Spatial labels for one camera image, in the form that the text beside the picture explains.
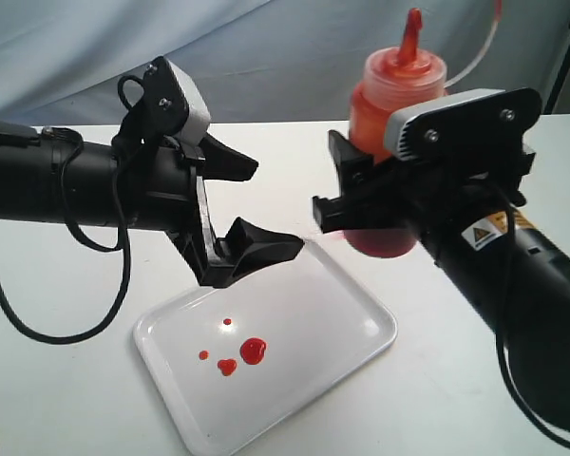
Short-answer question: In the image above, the white rectangular tray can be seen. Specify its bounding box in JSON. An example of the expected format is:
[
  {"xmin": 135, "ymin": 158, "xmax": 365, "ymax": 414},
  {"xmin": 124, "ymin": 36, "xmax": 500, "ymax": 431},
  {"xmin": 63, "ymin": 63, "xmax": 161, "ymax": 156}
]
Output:
[{"xmin": 133, "ymin": 240, "xmax": 398, "ymax": 455}]

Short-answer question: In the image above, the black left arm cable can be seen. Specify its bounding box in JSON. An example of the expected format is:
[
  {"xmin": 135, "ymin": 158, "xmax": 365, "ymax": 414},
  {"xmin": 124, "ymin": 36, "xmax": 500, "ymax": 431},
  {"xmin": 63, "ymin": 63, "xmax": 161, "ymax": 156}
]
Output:
[{"xmin": 0, "ymin": 74, "xmax": 146, "ymax": 346}]

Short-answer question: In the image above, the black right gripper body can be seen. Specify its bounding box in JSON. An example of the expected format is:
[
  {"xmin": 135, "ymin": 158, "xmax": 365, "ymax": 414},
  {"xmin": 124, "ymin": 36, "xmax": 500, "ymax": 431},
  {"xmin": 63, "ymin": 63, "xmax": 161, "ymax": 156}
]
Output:
[{"xmin": 370, "ymin": 144, "xmax": 535, "ymax": 247}]

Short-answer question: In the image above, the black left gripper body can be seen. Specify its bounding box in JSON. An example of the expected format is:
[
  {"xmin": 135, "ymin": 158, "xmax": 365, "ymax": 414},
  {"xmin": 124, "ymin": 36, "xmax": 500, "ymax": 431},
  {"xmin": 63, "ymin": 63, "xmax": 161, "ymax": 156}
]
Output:
[{"xmin": 118, "ymin": 139, "xmax": 219, "ymax": 280}]

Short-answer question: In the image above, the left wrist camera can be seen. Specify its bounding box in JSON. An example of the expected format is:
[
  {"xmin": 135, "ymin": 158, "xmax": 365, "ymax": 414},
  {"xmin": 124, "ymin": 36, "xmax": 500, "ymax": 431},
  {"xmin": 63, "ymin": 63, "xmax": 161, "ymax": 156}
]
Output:
[{"xmin": 142, "ymin": 56, "xmax": 211, "ymax": 146}]

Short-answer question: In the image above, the red sauce squeeze bottle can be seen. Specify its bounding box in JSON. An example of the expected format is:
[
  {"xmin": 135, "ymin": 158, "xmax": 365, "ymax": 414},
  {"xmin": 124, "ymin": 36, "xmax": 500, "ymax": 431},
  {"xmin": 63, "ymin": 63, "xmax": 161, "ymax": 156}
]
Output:
[{"xmin": 344, "ymin": 0, "xmax": 504, "ymax": 259}]

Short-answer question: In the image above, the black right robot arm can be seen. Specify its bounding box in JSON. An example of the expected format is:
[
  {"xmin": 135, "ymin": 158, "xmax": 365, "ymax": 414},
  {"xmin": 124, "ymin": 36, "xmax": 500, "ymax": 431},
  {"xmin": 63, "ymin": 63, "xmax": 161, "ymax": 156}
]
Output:
[{"xmin": 313, "ymin": 131, "xmax": 570, "ymax": 447}]

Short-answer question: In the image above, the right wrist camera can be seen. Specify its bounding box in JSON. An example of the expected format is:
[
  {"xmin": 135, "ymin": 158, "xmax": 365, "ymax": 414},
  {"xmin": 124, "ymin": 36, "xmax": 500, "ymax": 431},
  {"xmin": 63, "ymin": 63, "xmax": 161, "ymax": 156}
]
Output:
[{"xmin": 383, "ymin": 87, "xmax": 542, "ymax": 162}]

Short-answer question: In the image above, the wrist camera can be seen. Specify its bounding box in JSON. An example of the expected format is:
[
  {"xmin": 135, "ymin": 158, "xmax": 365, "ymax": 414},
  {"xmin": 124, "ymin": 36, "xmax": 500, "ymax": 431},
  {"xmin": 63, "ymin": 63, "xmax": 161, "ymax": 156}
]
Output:
[
  {"xmin": 383, "ymin": 87, "xmax": 542, "ymax": 162},
  {"xmin": 142, "ymin": 56, "xmax": 211, "ymax": 146}
]

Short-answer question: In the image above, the grey backdrop cloth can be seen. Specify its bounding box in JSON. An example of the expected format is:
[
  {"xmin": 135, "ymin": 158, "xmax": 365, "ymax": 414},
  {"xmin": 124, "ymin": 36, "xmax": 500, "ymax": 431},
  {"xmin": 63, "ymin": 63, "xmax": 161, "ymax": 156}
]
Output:
[{"xmin": 0, "ymin": 1, "xmax": 570, "ymax": 124}]

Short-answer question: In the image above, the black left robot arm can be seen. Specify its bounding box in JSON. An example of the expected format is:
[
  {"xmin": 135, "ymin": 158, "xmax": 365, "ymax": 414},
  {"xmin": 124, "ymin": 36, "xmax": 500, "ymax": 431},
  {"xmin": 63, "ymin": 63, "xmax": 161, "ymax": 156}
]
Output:
[{"xmin": 0, "ymin": 122, "xmax": 304, "ymax": 288}]

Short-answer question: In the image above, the black tripod stand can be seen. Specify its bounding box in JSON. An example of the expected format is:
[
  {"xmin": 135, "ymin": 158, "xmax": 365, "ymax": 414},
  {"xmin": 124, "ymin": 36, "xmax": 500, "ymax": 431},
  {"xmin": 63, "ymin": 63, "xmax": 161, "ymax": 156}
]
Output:
[{"xmin": 542, "ymin": 20, "xmax": 570, "ymax": 115}]

